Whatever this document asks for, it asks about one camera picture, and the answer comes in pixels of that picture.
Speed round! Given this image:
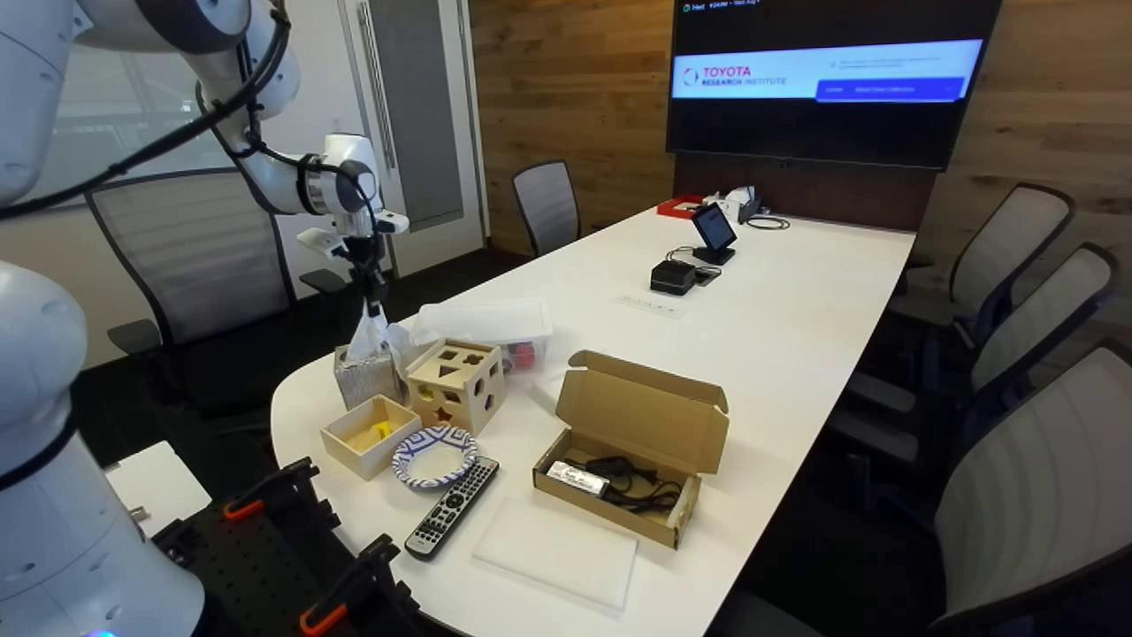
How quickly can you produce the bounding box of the grey mesh office chair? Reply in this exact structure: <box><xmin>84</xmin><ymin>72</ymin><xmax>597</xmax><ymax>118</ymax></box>
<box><xmin>945</xmin><ymin>180</ymin><xmax>1079</xmax><ymax>346</ymax></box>
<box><xmin>927</xmin><ymin>340</ymin><xmax>1132</xmax><ymax>637</ymax></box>
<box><xmin>964</xmin><ymin>240</ymin><xmax>1123</xmax><ymax>398</ymax></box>
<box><xmin>84</xmin><ymin>166</ymin><xmax>301</xmax><ymax>361</ymax></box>
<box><xmin>509</xmin><ymin>160</ymin><xmax>584</xmax><ymax>258</ymax></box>

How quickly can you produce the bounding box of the small black box device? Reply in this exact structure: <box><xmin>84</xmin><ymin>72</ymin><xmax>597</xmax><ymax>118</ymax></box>
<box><xmin>647</xmin><ymin>256</ymin><xmax>704</xmax><ymax>302</ymax></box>

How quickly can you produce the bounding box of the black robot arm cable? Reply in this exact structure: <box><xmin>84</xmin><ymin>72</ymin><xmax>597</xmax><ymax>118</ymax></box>
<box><xmin>0</xmin><ymin>5</ymin><xmax>399</xmax><ymax>258</ymax></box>

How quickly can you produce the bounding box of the open wooden tray box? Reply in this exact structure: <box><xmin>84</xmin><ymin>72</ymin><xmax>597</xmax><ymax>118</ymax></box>
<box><xmin>319</xmin><ymin>392</ymin><xmax>430</xmax><ymax>482</ymax></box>

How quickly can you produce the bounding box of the black remote control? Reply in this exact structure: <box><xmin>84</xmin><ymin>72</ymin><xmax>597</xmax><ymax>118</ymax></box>
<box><xmin>399</xmin><ymin>453</ymin><xmax>501</xmax><ymax>564</ymax></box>

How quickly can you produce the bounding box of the blue white patterned paper bowl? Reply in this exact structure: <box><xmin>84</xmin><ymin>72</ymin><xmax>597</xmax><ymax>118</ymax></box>
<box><xmin>389</xmin><ymin>420</ymin><xmax>483</xmax><ymax>498</ymax></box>

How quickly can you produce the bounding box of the clear plastic lidded container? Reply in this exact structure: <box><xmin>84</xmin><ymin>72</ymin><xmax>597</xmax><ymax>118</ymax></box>
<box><xmin>413</xmin><ymin>299</ymin><xmax>560</xmax><ymax>376</ymax></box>

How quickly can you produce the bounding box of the black clamp orange handle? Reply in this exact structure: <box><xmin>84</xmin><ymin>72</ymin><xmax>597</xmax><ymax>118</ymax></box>
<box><xmin>220</xmin><ymin>458</ymin><xmax>325</xmax><ymax>530</ymax></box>
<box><xmin>295</xmin><ymin>530</ymin><xmax>407</xmax><ymax>637</ymax></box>

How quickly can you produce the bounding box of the wall mounted tv screen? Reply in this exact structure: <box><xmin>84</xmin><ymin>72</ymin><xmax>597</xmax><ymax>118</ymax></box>
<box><xmin>665</xmin><ymin>0</ymin><xmax>1007</xmax><ymax>174</ymax></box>

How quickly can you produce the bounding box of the black tablet on stand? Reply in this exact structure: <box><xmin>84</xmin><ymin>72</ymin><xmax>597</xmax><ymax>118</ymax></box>
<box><xmin>685</xmin><ymin>200</ymin><xmax>743</xmax><ymax>268</ymax></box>

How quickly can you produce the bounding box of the small red box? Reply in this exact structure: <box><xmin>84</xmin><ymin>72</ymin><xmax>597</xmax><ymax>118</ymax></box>
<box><xmin>650</xmin><ymin>196</ymin><xmax>709</xmax><ymax>225</ymax></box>

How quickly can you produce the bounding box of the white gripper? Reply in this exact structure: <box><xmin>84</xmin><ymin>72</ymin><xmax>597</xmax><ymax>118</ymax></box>
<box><xmin>295</xmin><ymin>204</ymin><xmax>413</xmax><ymax>306</ymax></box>

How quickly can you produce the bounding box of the black cable bundle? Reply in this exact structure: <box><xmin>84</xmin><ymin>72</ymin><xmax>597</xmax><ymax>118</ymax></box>
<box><xmin>579</xmin><ymin>449</ymin><xmax>689</xmax><ymax>518</ymax></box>

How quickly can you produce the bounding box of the white tissue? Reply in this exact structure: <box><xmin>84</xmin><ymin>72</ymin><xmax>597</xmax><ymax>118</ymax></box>
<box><xmin>342</xmin><ymin>299</ymin><xmax>413</xmax><ymax>364</ymax></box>

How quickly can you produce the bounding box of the white framed glass door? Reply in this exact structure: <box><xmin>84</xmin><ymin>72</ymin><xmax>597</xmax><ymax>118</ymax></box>
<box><xmin>338</xmin><ymin>0</ymin><xmax>487</xmax><ymax>284</ymax></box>

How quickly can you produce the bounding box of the small red item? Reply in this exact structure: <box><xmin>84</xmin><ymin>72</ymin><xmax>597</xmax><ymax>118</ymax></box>
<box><xmin>501</xmin><ymin>333</ymin><xmax>553</xmax><ymax>371</ymax></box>

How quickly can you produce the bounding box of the wooden shape sorter cube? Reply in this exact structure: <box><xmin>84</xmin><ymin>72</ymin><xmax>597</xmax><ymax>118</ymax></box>
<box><xmin>399</xmin><ymin>335</ymin><xmax>513</xmax><ymax>437</ymax></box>

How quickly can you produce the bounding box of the white paper pad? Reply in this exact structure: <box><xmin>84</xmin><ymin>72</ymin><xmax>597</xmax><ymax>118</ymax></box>
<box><xmin>102</xmin><ymin>437</ymin><xmax>217</xmax><ymax>541</ymax></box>

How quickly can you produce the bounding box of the black robot stand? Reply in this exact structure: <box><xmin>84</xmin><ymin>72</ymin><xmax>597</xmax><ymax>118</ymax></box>
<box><xmin>152</xmin><ymin>458</ymin><xmax>466</xmax><ymax>637</ymax></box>

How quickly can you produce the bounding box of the small white device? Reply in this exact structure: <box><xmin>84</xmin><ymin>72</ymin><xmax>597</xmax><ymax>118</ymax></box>
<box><xmin>714</xmin><ymin>180</ymin><xmax>764</xmax><ymax>232</ymax></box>

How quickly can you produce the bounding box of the white labelled adapter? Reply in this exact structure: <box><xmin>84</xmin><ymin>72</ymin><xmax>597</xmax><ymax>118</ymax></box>
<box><xmin>543</xmin><ymin>458</ymin><xmax>611</xmax><ymax>498</ymax></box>

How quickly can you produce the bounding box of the open cardboard box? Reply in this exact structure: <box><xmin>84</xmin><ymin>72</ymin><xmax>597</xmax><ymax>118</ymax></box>
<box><xmin>526</xmin><ymin>346</ymin><xmax>731</xmax><ymax>551</ymax></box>

